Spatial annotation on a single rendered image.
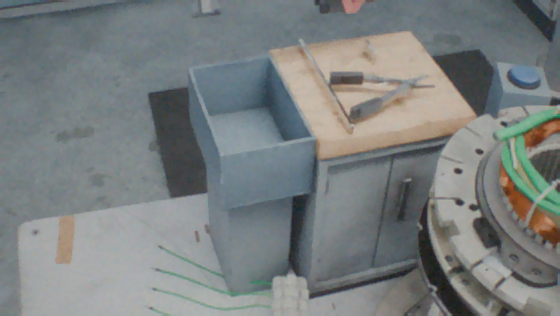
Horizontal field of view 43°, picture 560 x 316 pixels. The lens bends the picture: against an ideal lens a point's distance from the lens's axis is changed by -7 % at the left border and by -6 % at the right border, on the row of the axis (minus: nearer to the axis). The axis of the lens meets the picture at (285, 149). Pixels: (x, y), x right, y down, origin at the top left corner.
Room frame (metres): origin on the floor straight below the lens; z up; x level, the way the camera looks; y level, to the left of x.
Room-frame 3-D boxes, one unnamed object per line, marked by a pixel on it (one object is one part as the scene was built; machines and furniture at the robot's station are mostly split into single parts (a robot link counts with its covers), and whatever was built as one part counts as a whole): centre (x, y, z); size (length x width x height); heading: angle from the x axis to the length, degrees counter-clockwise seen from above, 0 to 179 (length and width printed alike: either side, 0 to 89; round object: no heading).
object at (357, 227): (0.75, -0.10, 0.91); 0.19 x 0.19 x 0.26; 20
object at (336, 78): (0.72, -0.07, 1.09); 0.04 x 0.01 x 0.02; 95
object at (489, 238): (0.47, -0.19, 1.10); 0.03 x 0.01 x 0.01; 17
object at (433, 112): (0.75, -0.10, 1.05); 0.20 x 0.19 x 0.02; 110
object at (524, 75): (0.82, -0.32, 1.04); 0.04 x 0.04 x 0.01
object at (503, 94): (0.82, -0.32, 0.91); 0.07 x 0.07 x 0.25; 87
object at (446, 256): (0.51, -0.16, 1.05); 0.09 x 0.04 x 0.01; 18
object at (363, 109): (0.66, -0.09, 1.09); 0.04 x 0.01 x 0.02; 125
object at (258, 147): (0.70, 0.05, 0.92); 0.17 x 0.11 x 0.28; 20
